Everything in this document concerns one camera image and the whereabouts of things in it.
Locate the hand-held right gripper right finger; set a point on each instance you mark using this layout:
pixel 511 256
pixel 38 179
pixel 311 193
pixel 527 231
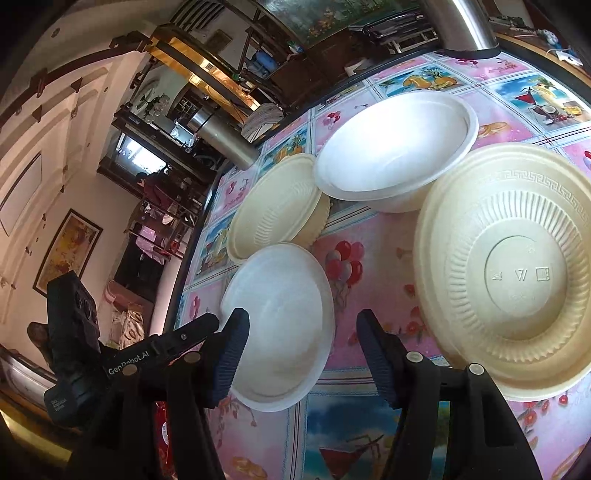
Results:
pixel 376 357

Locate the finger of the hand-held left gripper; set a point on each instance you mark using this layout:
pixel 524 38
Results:
pixel 184 334

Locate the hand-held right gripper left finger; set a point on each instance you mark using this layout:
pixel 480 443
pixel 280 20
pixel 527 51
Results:
pixel 231 357

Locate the small white foam bowl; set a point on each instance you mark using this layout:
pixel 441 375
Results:
pixel 286 314

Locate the large cream ribbed bowl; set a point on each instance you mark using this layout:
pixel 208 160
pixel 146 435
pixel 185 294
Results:
pixel 508 277

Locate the small cream ribbed bowl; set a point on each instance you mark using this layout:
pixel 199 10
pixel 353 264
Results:
pixel 277 207

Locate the large white foam bowl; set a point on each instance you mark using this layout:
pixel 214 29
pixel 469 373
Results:
pixel 392 147

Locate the printed sofa cloth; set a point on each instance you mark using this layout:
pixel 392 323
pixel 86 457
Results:
pixel 127 318

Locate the printed plastic tablecloth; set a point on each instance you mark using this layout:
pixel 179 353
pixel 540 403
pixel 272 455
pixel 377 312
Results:
pixel 369 258

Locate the red packet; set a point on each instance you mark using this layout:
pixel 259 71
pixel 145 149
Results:
pixel 164 438

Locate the wooden chair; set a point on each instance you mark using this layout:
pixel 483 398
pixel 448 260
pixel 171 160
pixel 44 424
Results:
pixel 161 230

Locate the small steel thermos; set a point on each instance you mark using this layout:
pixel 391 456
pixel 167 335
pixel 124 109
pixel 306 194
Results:
pixel 221 134

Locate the dark wooden display cabinet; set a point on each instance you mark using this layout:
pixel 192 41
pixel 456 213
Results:
pixel 152 110

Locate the striped round cushion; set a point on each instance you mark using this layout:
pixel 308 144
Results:
pixel 261 120

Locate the gold pillar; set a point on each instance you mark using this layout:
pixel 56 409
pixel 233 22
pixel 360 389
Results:
pixel 203 69

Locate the blue water jug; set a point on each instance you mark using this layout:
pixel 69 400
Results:
pixel 265 61

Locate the white plastic stool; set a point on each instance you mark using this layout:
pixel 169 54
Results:
pixel 358 68

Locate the large steel thermos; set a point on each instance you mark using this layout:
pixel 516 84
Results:
pixel 461 23

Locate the wooden sideboard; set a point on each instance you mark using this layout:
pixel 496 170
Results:
pixel 531 39

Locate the white plastic bag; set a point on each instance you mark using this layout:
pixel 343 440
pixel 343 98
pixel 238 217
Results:
pixel 569 55

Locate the framed wall painting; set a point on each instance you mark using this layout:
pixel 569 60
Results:
pixel 67 251

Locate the dark metal frame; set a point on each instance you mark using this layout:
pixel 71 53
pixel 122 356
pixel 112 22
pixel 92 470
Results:
pixel 397 27

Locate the large floral wall mural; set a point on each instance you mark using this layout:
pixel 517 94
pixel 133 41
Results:
pixel 332 16

